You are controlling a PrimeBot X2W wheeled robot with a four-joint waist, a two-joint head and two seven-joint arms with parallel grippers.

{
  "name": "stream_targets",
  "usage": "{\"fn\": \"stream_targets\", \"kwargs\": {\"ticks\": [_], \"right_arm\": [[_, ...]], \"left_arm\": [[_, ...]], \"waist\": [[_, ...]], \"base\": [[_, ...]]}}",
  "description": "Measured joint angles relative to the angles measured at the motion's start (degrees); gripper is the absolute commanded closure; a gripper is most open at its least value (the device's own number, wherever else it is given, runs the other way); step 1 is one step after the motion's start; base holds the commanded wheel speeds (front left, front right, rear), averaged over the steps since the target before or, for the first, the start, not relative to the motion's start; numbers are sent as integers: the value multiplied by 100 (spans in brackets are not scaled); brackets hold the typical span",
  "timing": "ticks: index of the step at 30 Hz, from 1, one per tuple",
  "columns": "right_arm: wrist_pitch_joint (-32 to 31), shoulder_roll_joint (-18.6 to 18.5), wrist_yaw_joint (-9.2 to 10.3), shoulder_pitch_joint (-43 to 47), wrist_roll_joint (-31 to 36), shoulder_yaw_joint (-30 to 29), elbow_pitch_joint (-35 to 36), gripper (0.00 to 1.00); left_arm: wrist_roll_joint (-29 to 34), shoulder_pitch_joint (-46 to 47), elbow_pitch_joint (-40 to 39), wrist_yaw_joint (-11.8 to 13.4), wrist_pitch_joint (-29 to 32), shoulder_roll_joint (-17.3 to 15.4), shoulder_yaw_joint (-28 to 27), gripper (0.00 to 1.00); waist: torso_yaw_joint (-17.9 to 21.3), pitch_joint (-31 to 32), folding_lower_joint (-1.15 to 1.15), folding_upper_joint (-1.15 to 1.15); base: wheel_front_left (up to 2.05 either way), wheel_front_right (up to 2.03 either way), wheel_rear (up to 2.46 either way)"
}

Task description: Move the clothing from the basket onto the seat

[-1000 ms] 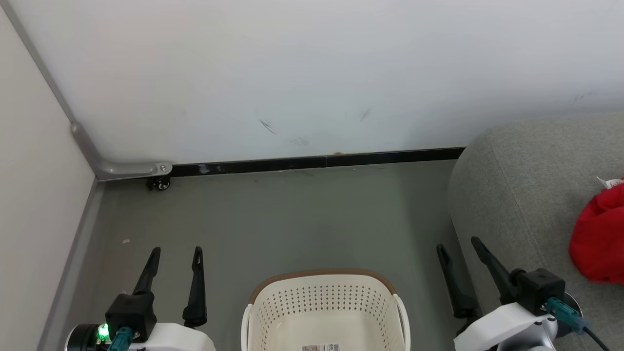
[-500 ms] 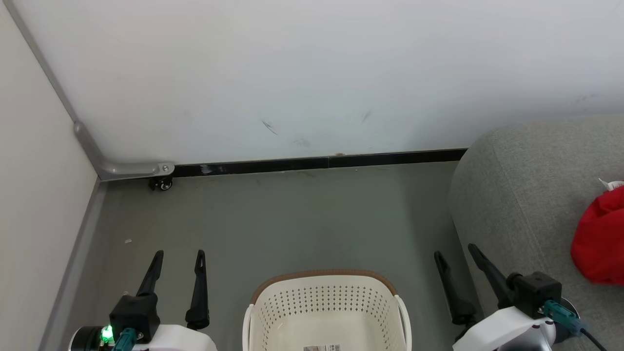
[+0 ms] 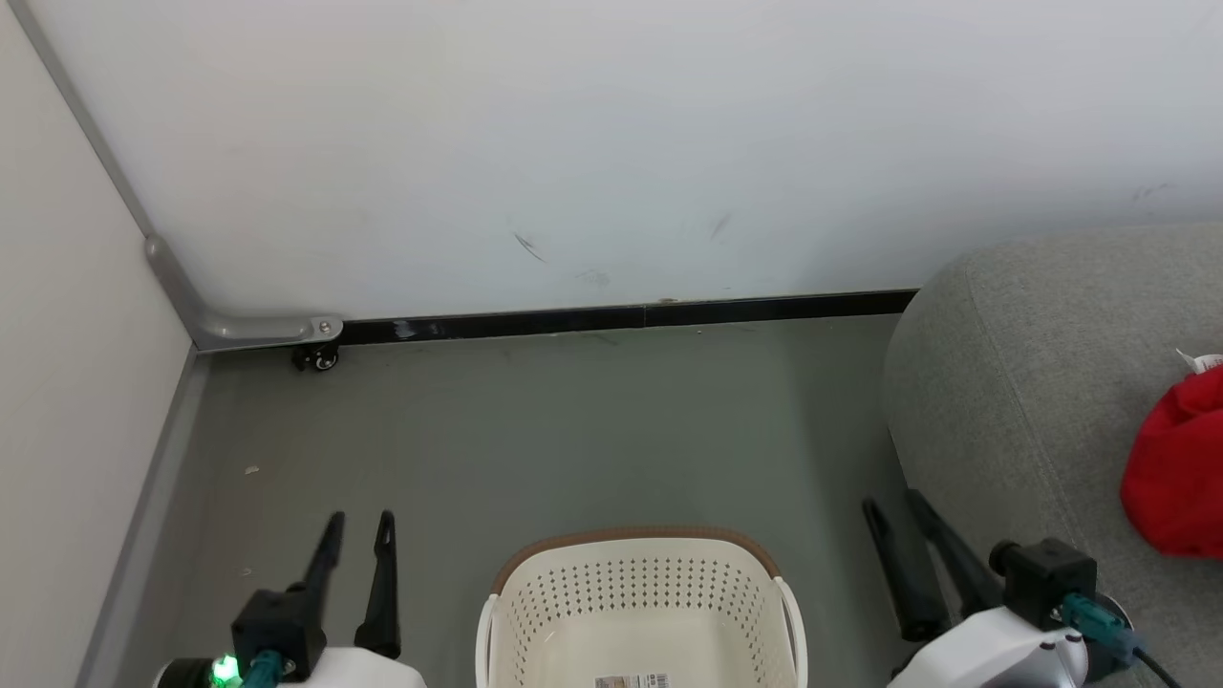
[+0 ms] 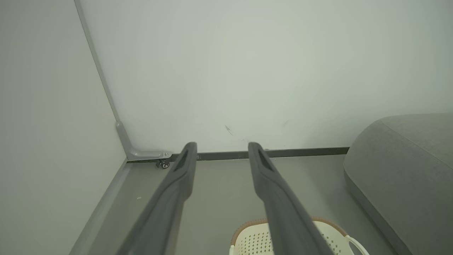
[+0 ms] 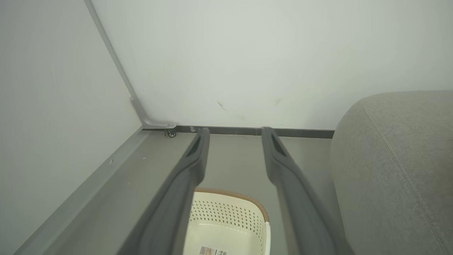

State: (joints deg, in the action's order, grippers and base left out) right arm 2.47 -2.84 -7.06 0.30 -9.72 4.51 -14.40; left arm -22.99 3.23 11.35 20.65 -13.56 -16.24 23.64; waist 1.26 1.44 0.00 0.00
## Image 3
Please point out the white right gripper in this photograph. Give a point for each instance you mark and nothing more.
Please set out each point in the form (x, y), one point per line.
(994, 655)

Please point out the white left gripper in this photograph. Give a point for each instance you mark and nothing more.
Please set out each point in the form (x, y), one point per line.
(363, 674)

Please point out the plain red garment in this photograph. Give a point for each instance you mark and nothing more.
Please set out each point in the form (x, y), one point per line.
(1175, 468)

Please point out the grey fabric sofa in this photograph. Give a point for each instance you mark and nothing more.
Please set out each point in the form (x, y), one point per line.
(1003, 382)

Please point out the black caster wheel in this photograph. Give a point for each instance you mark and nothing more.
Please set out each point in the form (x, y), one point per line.
(317, 358)

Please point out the white perforated laundry basket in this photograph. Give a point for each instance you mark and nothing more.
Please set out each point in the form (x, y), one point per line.
(640, 592)

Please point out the basket barcode sticker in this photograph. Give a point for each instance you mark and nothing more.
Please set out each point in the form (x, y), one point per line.
(631, 681)

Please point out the black baseboard strip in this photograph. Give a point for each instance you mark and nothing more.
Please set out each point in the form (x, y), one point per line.
(621, 315)

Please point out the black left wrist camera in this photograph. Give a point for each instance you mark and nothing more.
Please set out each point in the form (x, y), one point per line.
(282, 626)

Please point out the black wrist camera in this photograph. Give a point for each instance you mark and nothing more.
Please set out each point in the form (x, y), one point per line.
(282, 626)
(1046, 578)

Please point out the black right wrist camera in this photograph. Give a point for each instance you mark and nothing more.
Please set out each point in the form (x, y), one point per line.
(1046, 578)

